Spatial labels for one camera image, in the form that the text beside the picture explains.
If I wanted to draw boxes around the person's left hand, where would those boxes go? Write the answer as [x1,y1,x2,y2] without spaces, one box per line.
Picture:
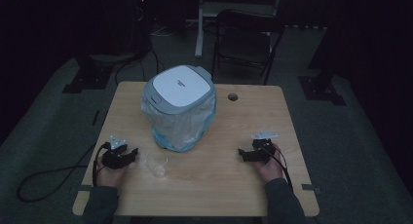
[95,158,130,189]

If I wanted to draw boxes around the clear plastic trash bag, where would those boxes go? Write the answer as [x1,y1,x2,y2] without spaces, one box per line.
[140,93,218,153]

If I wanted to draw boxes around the grey tape strip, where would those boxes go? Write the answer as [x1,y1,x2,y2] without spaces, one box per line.
[301,183,322,195]
[68,184,95,195]

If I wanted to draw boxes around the grey white-lidded trash can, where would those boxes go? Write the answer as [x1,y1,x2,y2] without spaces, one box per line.
[141,64,217,153]

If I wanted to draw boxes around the person's right hand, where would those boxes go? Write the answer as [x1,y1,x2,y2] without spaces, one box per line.
[255,142,285,185]

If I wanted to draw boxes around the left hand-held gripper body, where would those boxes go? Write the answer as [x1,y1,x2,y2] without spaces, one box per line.
[101,134,134,170]

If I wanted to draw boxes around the black floor cables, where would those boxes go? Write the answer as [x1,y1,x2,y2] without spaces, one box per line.
[114,38,161,86]

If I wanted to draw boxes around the clear plastic cup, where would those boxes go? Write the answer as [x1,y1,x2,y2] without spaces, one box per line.
[144,149,170,179]

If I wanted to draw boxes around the black floor stand base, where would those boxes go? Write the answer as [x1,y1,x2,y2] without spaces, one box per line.
[298,62,347,107]
[61,53,115,94]

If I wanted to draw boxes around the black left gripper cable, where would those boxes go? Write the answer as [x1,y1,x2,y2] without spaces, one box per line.
[16,141,110,205]

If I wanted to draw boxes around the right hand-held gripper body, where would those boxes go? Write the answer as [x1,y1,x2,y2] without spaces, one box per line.
[250,130,280,164]

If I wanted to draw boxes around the black folding chair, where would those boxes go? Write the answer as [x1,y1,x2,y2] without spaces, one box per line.
[210,9,287,86]

